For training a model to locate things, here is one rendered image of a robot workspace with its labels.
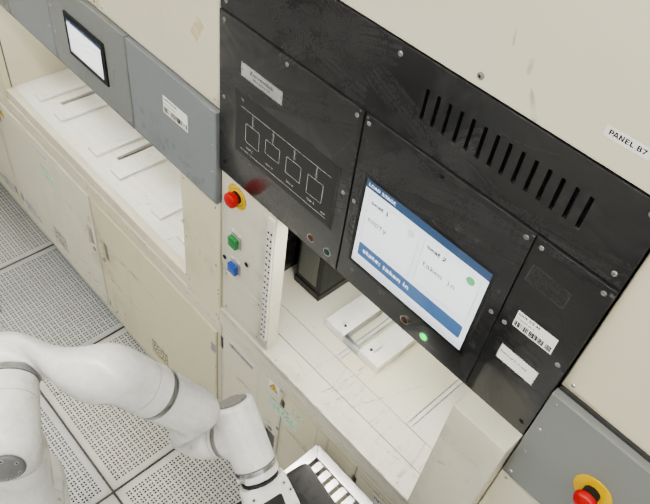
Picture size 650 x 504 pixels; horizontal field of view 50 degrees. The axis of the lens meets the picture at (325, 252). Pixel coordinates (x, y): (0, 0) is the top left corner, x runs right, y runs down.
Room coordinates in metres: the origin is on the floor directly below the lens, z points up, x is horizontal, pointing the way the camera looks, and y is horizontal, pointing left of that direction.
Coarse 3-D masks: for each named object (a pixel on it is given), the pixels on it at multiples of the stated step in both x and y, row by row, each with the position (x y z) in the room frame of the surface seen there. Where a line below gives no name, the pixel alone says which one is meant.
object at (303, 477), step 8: (304, 464) 0.69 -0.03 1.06; (288, 472) 0.66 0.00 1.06; (296, 472) 0.66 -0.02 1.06; (304, 472) 0.67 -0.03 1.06; (312, 472) 0.67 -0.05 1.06; (296, 480) 0.65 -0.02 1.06; (304, 480) 0.65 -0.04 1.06; (312, 480) 0.65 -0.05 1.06; (296, 488) 0.63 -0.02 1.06; (304, 488) 0.63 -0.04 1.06; (312, 488) 0.63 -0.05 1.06; (320, 488) 0.64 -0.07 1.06; (304, 496) 0.61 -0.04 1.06; (312, 496) 0.62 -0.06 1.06; (320, 496) 0.62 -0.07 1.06; (328, 496) 0.62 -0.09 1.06
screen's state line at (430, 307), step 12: (360, 252) 0.92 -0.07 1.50; (372, 252) 0.90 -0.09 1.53; (372, 264) 0.89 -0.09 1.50; (384, 264) 0.88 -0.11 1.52; (396, 276) 0.86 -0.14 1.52; (408, 288) 0.84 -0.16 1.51; (420, 300) 0.82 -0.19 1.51; (432, 312) 0.80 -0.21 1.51; (444, 312) 0.78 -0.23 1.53; (444, 324) 0.78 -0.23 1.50; (456, 324) 0.76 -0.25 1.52; (456, 336) 0.76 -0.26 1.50
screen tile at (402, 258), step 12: (372, 204) 0.91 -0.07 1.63; (372, 216) 0.91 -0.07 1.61; (384, 216) 0.89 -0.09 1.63; (396, 216) 0.88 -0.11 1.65; (372, 228) 0.91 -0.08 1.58; (396, 228) 0.87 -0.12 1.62; (372, 240) 0.90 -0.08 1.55; (384, 240) 0.89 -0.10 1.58; (408, 240) 0.85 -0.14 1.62; (384, 252) 0.88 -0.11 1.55; (396, 252) 0.87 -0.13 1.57; (408, 252) 0.85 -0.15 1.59; (396, 264) 0.86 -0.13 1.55; (408, 264) 0.85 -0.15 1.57
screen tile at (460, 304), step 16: (432, 256) 0.82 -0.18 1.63; (448, 256) 0.80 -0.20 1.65; (416, 272) 0.83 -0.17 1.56; (448, 272) 0.79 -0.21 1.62; (464, 272) 0.78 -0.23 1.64; (432, 288) 0.81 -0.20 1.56; (464, 288) 0.77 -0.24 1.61; (448, 304) 0.78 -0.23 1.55; (464, 304) 0.76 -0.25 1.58; (464, 320) 0.76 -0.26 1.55
